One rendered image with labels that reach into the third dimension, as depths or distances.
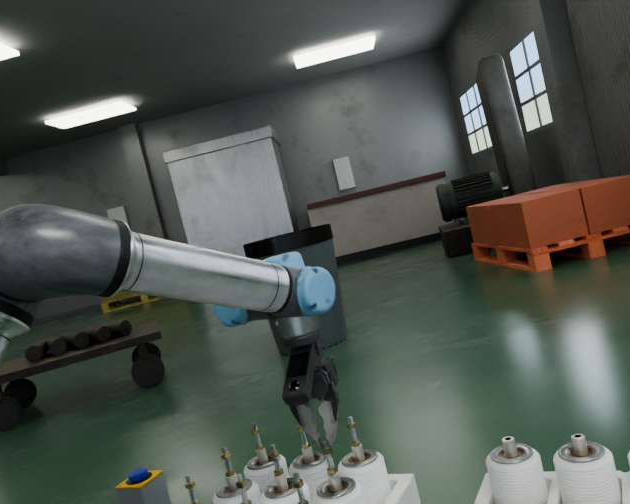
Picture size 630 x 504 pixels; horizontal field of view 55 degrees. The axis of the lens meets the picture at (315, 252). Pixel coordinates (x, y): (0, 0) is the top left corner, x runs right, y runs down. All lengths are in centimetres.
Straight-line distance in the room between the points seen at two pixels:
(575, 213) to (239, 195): 601
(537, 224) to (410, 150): 675
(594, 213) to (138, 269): 410
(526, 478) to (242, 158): 863
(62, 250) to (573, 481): 88
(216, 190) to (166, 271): 881
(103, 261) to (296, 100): 1043
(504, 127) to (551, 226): 243
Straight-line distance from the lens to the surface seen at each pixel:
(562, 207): 455
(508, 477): 118
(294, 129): 1103
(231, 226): 953
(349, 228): 834
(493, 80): 692
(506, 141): 671
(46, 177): 1218
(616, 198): 471
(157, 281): 78
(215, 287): 82
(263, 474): 139
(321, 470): 133
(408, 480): 135
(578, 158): 599
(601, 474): 116
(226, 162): 956
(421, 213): 840
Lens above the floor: 76
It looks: 4 degrees down
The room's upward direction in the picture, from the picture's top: 14 degrees counter-clockwise
